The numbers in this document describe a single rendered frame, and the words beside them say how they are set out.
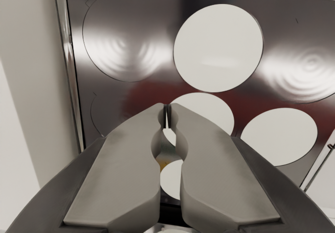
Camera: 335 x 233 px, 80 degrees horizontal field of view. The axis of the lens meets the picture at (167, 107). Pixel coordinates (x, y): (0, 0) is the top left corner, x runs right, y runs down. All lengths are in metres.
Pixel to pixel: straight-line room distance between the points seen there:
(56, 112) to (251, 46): 0.28
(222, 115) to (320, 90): 0.12
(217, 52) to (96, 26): 0.14
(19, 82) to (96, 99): 0.09
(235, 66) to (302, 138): 0.14
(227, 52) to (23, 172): 0.30
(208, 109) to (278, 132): 0.10
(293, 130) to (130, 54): 0.24
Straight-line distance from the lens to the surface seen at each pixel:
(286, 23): 0.26
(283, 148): 0.34
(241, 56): 0.25
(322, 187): 0.56
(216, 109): 0.27
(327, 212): 0.60
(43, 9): 0.30
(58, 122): 0.34
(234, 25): 0.25
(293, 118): 0.31
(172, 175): 0.35
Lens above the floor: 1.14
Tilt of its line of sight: 61 degrees down
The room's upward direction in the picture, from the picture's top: 169 degrees counter-clockwise
